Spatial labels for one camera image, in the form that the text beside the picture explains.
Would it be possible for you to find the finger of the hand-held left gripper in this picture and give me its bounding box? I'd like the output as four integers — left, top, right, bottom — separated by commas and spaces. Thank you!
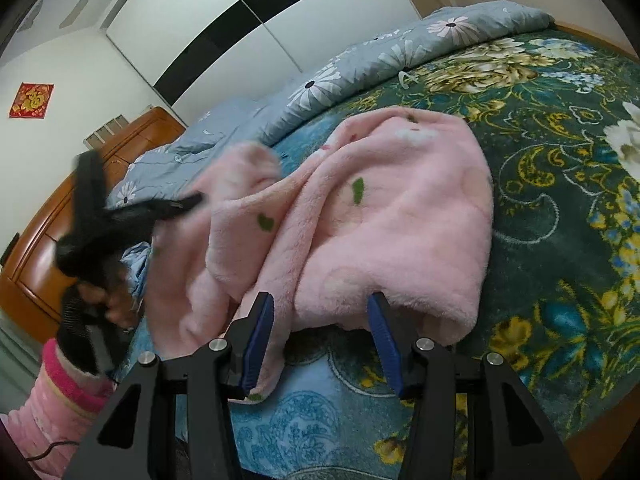
72, 151, 107, 213
125, 191, 204, 223

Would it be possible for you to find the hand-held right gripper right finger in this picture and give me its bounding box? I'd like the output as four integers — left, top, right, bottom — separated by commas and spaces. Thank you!
367, 292, 581, 480

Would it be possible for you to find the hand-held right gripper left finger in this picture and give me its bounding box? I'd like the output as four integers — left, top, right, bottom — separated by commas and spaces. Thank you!
62, 291, 276, 480

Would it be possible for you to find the pink fleece garment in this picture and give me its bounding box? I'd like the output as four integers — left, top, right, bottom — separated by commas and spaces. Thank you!
142, 106, 496, 403

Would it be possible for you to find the person's left forearm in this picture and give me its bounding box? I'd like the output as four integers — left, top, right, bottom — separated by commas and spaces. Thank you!
0, 339, 118, 480

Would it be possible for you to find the person's left hand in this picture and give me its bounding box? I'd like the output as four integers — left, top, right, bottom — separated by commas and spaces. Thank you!
80, 280, 142, 333

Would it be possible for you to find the wooden bed headboard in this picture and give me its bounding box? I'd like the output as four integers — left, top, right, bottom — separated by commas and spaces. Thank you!
0, 106, 187, 332

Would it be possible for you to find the white slatted rack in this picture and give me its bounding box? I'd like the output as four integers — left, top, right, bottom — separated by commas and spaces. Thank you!
82, 115, 130, 149

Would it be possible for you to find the white wardrobe with black stripe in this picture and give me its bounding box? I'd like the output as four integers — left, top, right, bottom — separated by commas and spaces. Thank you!
104, 0, 437, 122

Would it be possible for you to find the floral bed blanket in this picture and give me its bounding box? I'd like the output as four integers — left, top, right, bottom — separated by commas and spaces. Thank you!
112, 30, 640, 480

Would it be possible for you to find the grey daisy print quilt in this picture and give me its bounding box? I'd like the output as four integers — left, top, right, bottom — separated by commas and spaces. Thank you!
107, 0, 556, 306

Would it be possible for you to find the wooden bed footboard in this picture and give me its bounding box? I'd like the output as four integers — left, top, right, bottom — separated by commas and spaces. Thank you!
550, 20, 640, 70

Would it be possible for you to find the red wall decoration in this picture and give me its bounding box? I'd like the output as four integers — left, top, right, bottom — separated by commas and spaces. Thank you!
8, 82, 55, 120

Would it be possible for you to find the black cable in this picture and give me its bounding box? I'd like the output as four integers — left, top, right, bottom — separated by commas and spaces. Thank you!
22, 440, 78, 462

